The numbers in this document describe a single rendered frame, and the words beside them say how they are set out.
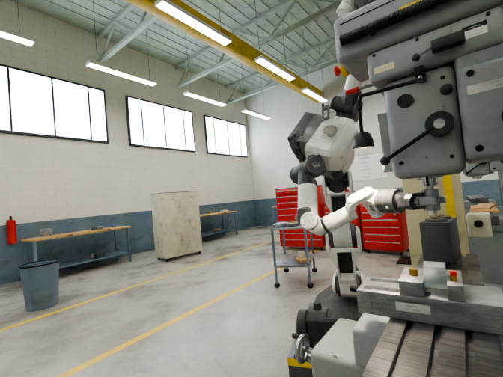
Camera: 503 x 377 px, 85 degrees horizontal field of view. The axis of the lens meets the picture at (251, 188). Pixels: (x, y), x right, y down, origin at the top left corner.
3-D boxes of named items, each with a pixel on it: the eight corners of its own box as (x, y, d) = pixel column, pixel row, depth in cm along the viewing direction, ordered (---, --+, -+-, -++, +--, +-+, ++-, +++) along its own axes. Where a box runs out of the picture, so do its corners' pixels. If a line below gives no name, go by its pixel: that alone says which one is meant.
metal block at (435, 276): (424, 287, 77) (422, 265, 77) (426, 280, 82) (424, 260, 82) (447, 289, 74) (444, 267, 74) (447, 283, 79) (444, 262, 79)
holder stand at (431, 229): (423, 261, 131) (418, 220, 132) (433, 252, 147) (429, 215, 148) (453, 264, 123) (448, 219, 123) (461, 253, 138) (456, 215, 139)
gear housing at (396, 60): (368, 84, 89) (364, 54, 89) (384, 100, 108) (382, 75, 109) (507, 40, 69) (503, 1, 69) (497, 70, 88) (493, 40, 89)
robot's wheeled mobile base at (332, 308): (317, 303, 214) (314, 260, 215) (391, 306, 196) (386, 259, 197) (303, 347, 155) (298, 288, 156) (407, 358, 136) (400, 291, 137)
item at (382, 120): (383, 172, 97) (376, 114, 97) (385, 173, 100) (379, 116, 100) (395, 170, 94) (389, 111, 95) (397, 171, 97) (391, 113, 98)
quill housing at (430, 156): (391, 179, 87) (381, 81, 88) (402, 179, 104) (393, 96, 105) (467, 172, 76) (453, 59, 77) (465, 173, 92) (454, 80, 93)
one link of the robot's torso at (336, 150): (293, 179, 167) (277, 141, 139) (320, 139, 176) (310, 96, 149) (338, 197, 150) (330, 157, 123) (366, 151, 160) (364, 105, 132)
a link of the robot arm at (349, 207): (373, 191, 105) (342, 207, 110) (385, 207, 107) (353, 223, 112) (370, 183, 110) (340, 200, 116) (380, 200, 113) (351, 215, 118)
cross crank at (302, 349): (288, 366, 118) (285, 338, 118) (301, 352, 127) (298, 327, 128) (323, 378, 108) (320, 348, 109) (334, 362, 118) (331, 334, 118)
